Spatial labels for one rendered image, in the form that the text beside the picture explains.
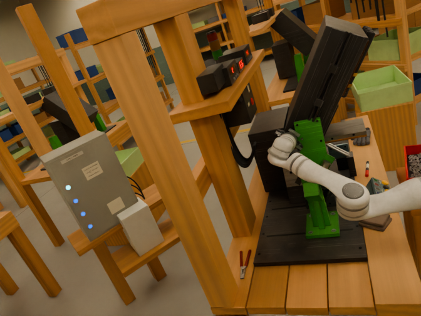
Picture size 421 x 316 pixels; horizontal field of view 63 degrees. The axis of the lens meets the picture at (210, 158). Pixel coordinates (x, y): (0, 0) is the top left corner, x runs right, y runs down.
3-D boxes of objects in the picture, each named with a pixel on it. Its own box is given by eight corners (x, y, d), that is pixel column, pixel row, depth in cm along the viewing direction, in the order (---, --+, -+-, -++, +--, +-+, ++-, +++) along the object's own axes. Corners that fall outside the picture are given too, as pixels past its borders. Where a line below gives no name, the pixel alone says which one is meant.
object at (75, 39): (176, 106, 833) (138, 9, 747) (124, 153, 632) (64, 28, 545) (157, 111, 856) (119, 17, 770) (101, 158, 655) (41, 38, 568)
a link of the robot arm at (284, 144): (282, 129, 134) (272, 149, 137) (275, 136, 120) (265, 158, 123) (298, 136, 133) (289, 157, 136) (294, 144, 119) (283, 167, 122)
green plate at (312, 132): (329, 158, 161) (320, 114, 157) (328, 162, 153) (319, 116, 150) (304, 162, 165) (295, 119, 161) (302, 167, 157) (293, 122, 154)
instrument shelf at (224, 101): (265, 55, 196) (264, 48, 194) (231, 111, 120) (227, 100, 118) (225, 66, 205) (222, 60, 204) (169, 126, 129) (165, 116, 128)
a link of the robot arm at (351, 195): (287, 162, 114) (290, 179, 119) (355, 209, 95) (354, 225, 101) (307, 147, 116) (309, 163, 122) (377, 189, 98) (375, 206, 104)
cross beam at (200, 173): (251, 103, 232) (247, 90, 229) (190, 225, 123) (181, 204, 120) (244, 105, 234) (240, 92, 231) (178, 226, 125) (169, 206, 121)
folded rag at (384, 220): (393, 220, 133) (392, 214, 132) (383, 232, 129) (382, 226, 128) (367, 214, 141) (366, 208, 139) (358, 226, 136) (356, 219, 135)
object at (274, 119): (302, 160, 199) (289, 105, 186) (300, 188, 174) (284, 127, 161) (272, 165, 206) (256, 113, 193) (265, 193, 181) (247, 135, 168)
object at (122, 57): (277, 135, 249) (238, -6, 212) (233, 307, 123) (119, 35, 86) (265, 137, 252) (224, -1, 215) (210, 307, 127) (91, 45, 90)
